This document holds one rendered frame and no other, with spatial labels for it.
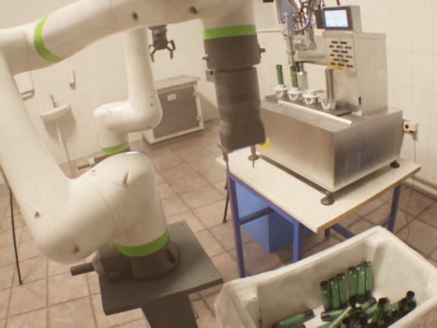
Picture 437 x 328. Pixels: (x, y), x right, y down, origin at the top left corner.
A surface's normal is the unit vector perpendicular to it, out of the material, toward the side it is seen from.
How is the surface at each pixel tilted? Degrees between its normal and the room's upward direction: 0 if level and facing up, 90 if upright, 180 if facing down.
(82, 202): 45
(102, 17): 105
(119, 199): 74
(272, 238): 90
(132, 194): 85
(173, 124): 90
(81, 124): 90
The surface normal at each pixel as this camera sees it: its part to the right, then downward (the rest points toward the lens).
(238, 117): 0.38, 0.45
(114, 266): 0.34, 0.18
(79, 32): -0.37, 0.79
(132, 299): -0.13, -0.91
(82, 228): 0.79, -0.07
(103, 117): -0.11, 0.37
